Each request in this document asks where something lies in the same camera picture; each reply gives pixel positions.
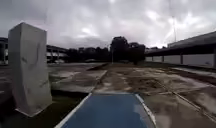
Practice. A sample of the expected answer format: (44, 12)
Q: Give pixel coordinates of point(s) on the row of dark trees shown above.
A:
(122, 50)

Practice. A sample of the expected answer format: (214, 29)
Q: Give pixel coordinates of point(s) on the grey stained concrete pavement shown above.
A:
(129, 80)

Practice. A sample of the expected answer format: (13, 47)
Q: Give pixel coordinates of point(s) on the blue painted ramp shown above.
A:
(107, 113)

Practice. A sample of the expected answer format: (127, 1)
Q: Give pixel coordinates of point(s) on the large building with columns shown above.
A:
(54, 53)

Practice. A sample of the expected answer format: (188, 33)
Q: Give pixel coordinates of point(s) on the dark grass patch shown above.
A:
(52, 110)

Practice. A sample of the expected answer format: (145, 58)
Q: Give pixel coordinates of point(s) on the thin tall mast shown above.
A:
(174, 23)

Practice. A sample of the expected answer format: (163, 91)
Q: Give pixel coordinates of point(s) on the white upright stone slab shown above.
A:
(29, 70)

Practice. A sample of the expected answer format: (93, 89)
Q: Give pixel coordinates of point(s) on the low flat-roofed building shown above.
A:
(196, 50)

